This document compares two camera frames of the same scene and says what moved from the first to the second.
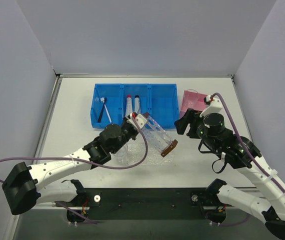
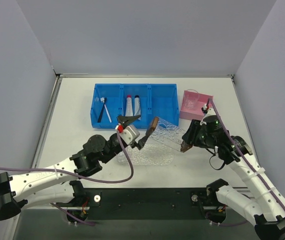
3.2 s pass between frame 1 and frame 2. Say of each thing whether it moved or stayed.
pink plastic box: stayed
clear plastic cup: stayed
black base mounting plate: stayed
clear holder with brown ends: moved
